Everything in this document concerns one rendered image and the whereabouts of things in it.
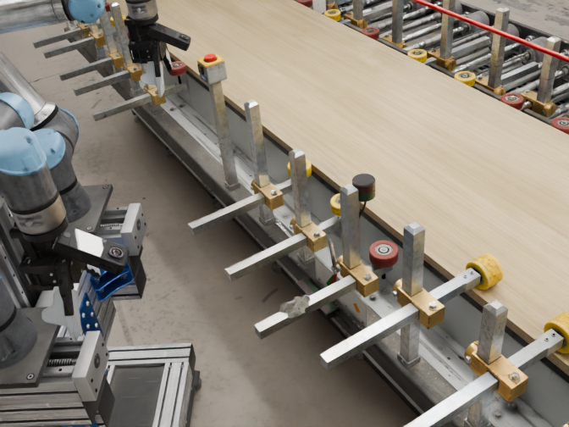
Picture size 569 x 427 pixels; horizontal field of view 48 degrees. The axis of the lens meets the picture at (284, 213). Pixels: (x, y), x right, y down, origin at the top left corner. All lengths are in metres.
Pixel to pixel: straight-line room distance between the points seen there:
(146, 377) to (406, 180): 1.20
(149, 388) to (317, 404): 0.64
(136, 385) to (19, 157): 1.64
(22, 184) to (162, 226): 2.52
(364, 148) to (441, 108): 0.38
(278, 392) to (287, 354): 0.19
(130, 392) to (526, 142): 1.64
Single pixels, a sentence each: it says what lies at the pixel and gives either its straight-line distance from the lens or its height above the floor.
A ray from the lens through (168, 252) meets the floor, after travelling 3.32.
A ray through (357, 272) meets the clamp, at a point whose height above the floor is 0.87.
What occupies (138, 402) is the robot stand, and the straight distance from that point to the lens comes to 2.46.
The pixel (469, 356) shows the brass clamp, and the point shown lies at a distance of 1.51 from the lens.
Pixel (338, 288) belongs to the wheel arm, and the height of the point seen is 0.86.
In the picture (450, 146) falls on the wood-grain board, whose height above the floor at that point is 0.90.
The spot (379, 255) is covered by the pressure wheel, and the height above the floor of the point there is 0.91.
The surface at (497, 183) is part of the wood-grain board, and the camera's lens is 2.09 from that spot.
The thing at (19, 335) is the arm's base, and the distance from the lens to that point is 1.55.
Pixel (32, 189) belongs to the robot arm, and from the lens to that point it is 1.00.
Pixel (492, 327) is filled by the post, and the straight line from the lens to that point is 1.40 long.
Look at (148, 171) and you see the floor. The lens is 3.94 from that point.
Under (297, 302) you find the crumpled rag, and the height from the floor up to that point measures 0.88.
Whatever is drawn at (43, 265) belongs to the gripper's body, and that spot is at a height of 1.45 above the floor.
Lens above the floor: 2.12
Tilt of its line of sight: 38 degrees down
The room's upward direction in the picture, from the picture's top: 7 degrees counter-clockwise
